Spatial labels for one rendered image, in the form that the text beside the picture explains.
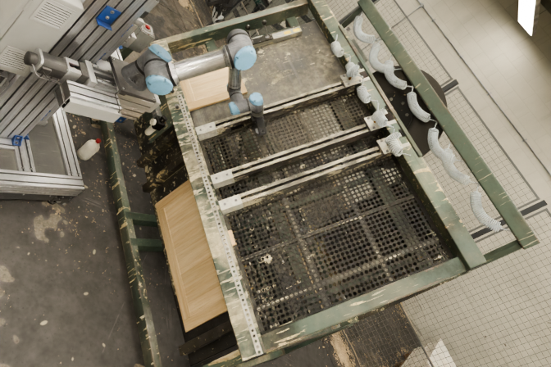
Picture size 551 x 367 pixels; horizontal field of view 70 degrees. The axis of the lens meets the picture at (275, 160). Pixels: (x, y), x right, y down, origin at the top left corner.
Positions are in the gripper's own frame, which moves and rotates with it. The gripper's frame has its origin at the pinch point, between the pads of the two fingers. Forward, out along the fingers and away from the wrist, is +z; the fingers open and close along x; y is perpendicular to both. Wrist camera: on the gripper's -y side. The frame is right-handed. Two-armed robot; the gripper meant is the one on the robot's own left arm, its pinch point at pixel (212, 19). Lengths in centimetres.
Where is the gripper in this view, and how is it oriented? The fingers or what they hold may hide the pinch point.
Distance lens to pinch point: 270.3
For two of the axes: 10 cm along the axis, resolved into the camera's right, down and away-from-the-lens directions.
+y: 8.2, -1.2, 5.7
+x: -3.8, -8.4, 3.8
